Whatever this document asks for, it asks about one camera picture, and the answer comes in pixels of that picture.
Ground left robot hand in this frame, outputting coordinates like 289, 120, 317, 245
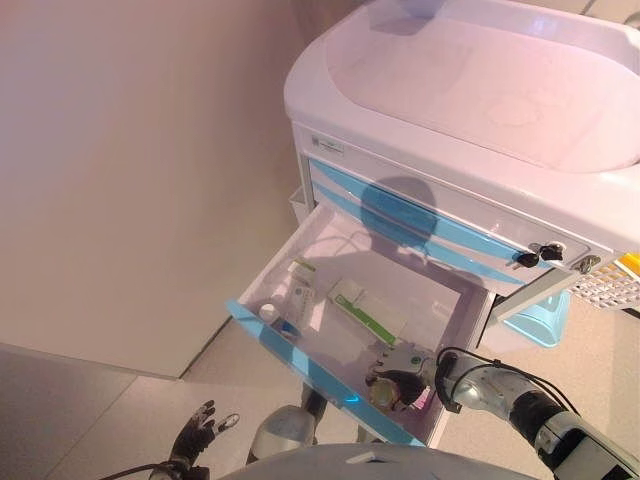
169, 399, 240, 465

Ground yellow capsule pill bottle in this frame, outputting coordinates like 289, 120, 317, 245
367, 377, 396, 409

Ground blue front cart drawer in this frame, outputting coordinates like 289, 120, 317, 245
224, 204, 494, 449
305, 157, 556, 274
309, 179, 531, 286

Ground blue white medicine box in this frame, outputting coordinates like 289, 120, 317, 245
292, 284, 319, 326

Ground green white medicine box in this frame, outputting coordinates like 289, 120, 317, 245
327, 279, 407, 346

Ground white locking drawer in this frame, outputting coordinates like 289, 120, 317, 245
299, 127, 609, 271

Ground left robot leg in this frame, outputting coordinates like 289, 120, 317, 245
249, 389, 326, 464

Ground grey robot torso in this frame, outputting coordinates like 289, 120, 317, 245
219, 442, 551, 480

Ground white side bin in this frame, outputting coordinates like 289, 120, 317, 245
288, 186, 309, 221

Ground waste bin blue lid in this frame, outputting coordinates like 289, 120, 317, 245
502, 289, 571, 349

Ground black keys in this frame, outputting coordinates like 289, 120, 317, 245
514, 241, 565, 269

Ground white medical cart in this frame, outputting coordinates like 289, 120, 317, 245
283, 0, 640, 351

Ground white perforated basket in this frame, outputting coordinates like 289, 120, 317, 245
572, 264, 640, 311

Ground yellow sharps container red lid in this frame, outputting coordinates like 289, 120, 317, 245
617, 252, 640, 279

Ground white cable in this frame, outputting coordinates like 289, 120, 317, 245
319, 229, 381, 256

